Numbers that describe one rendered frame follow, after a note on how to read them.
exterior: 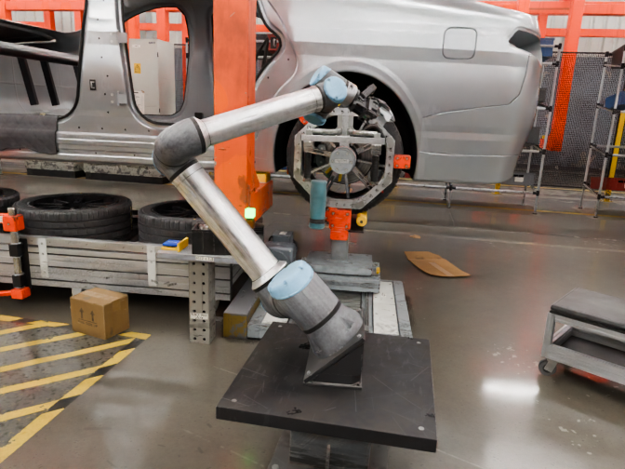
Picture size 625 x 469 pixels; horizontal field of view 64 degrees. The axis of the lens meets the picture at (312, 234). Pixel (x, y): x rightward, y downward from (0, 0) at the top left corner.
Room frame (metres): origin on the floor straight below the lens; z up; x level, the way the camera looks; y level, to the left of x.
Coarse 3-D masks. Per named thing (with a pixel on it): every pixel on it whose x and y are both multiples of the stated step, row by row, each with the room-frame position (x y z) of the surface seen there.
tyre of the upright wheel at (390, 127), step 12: (396, 132) 2.80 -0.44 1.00; (288, 144) 2.86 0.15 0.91; (396, 144) 2.80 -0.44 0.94; (288, 156) 2.86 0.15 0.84; (288, 168) 2.86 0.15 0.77; (396, 168) 2.80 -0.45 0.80; (396, 180) 2.80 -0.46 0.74; (300, 192) 2.85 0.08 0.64; (384, 192) 2.80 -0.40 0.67; (372, 204) 2.81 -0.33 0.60
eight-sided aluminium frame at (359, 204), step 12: (336, 108) 2.75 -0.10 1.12; (372, 120) 2.73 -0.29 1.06; (300, 132) 2.77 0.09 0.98; (384, 132) 2.72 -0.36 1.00; (300, 144) 2.77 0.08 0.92; (300, 156) 2.77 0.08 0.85; (300, 168) 2.77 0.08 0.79; (300, 180) 2.81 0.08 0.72; (384, 180) 2.72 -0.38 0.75; (372, 192) 2.73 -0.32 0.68; (336, 204) 2.79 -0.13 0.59; (348, 204) 2.74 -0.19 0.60; (360, 204) 2.73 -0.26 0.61
